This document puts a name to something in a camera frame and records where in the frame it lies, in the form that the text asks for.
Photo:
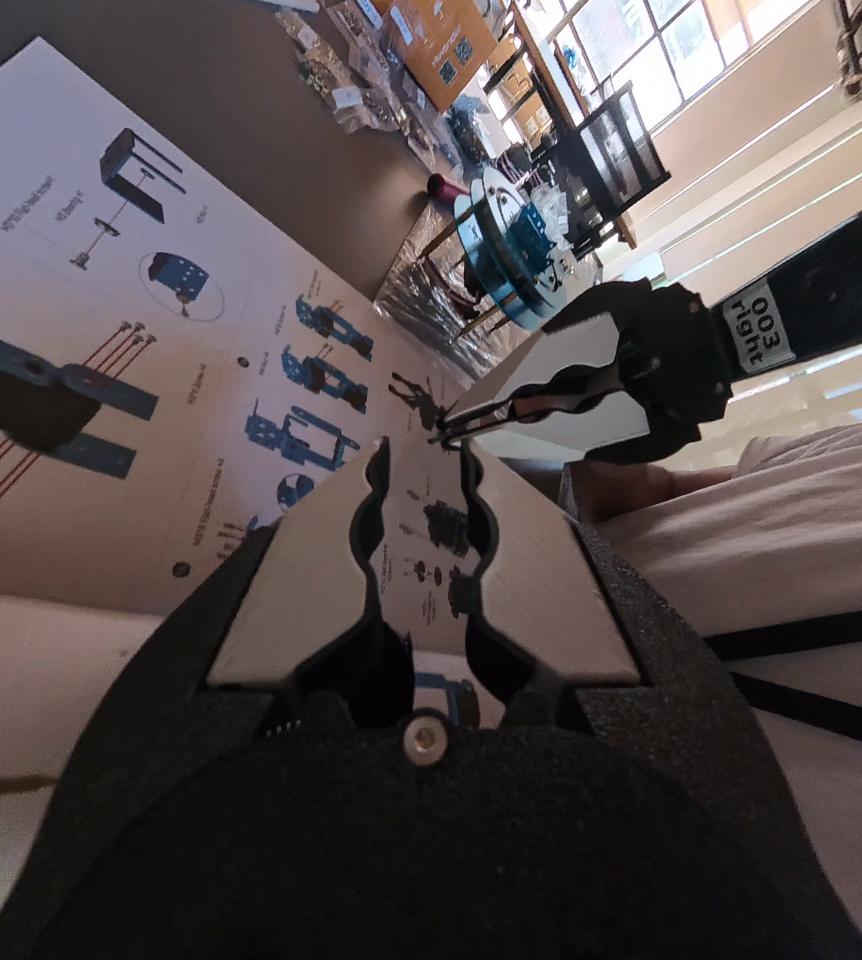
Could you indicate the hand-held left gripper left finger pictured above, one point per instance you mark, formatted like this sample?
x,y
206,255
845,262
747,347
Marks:
x,y
303,592

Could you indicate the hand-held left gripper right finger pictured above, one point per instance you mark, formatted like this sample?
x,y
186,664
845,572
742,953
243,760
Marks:
x,y
551,592

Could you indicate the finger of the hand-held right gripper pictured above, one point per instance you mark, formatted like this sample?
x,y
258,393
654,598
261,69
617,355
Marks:
x,y
588,427
551,356

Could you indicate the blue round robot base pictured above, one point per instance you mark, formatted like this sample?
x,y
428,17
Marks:
x,y
506,285

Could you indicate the small blue U bracket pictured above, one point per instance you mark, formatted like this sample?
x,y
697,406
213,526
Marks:
x,y
532,229

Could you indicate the red electric screwdriver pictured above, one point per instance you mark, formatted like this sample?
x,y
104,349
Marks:
x,y
450,187

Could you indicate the grey desk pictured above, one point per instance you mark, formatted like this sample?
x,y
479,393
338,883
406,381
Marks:
x,y
266,150

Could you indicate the person's right hand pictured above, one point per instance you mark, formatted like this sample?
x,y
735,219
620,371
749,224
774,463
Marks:
x,y
626,487

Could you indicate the large clear plastic bag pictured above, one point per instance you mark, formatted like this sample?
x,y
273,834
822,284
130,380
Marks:
x,y
431,300

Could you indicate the large paned window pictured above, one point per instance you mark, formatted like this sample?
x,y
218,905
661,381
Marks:
x,y
663,45

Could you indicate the orange cardboard box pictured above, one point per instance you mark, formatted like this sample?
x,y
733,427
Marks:
x,y
438,45

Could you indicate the pile of labelled screw bags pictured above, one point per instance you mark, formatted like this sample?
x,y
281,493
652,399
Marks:
x,y
371,75

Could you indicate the white instruction booklet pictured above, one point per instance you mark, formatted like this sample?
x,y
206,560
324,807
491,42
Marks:
x,y
138,225

